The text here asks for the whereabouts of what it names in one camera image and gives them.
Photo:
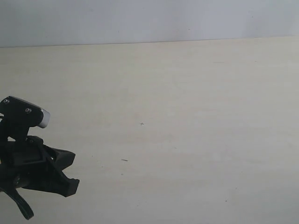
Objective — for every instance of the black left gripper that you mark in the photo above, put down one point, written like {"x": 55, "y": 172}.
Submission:
{"x": 33, "y": 165}

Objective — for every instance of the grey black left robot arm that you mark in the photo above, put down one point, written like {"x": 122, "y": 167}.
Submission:
{"x": 35, "y": 166}

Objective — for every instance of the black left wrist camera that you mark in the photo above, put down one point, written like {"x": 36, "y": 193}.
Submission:
{"x": 19, "y": 116}

